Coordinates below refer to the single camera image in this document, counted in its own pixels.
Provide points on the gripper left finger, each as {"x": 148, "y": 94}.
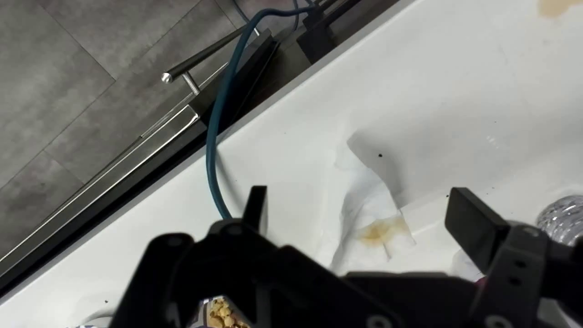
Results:
{"x": 237, "y": 264}

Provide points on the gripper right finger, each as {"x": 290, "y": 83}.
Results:
{"x": 514, "y": 269}

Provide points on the stained white paper towel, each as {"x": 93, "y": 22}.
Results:
{"x": 364, "y": 214}

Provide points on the printed snack packet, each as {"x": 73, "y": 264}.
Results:
{"x": 221, "y": 315}

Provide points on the clear plastic bottle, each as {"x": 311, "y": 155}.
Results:
{"x": 562, "y": 218}

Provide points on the black bracket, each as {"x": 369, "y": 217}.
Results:
{"x": 319, "y": 36}

